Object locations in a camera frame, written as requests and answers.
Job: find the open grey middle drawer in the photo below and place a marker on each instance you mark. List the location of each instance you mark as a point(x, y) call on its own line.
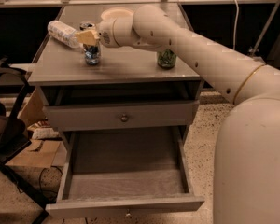
point(123, 173)

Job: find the black chair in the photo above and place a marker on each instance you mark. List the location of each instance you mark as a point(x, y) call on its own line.
point(13, 141)

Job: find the clear plastic water bottle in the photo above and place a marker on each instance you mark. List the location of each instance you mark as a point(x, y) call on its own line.
point(64, 33)

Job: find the white bowl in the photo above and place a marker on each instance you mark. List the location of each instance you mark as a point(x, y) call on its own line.
point(116, 12)

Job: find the cardboard pieces on floor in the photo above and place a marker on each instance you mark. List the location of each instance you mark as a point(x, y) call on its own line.
point(46, 149)

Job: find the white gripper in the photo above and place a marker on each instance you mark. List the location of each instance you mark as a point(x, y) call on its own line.
point(105, 33)

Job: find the green soda can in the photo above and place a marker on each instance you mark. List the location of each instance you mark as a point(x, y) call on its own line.
point(166, 59)

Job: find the round brass drawer knob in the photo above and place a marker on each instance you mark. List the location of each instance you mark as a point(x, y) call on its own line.
point(124, 118)

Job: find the grey wooden drawer cabinet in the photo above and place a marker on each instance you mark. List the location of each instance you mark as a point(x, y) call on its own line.
point(123, 76)

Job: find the redbull can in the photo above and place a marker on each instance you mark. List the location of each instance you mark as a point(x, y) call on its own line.
point(92, 52)

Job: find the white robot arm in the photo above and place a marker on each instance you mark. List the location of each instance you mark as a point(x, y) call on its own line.
point(247, 156)

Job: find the grey upper drawer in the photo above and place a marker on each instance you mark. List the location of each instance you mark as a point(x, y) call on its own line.
point(105, 117)

